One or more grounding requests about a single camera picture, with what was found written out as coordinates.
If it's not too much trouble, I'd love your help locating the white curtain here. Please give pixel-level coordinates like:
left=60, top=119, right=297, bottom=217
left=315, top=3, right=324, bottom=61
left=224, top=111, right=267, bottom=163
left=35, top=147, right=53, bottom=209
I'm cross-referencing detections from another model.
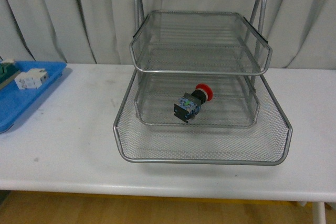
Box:
left=0, top=0, right=336, bottom=69

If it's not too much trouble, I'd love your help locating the white table leg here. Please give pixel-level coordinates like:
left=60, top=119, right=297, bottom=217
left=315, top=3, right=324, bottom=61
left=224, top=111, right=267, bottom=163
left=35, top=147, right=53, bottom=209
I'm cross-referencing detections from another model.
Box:
left=312, top=202, right=327, bottom=224

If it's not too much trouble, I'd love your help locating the white circuit breaker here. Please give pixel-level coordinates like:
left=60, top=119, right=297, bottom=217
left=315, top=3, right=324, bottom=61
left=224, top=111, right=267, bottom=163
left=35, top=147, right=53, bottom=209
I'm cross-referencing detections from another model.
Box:
left=14, top=68, right=49, bottom=90

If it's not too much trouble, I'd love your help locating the red emergency stop button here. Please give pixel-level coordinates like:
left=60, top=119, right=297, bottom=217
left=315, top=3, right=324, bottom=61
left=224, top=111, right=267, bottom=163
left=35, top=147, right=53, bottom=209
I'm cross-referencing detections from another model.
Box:
left=173, top=83, right=213, bottom=123

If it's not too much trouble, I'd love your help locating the blue plastic tray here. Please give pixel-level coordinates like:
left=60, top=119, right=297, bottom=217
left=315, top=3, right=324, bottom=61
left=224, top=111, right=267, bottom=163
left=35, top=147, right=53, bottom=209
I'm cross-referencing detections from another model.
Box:
left=1, top=61, right=67, bottom=133

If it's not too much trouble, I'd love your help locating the silver mesh tiered rack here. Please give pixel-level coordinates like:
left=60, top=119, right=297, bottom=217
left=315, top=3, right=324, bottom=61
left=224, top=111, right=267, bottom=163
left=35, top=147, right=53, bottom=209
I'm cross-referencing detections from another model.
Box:
left=113, top=0, right=292, bottom=166

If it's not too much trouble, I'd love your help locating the green knife switch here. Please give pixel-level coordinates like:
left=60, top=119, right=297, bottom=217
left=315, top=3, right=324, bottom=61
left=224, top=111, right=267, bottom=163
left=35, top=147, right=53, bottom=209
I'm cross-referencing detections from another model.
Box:
left=1, top=59, right=20, bottom=89

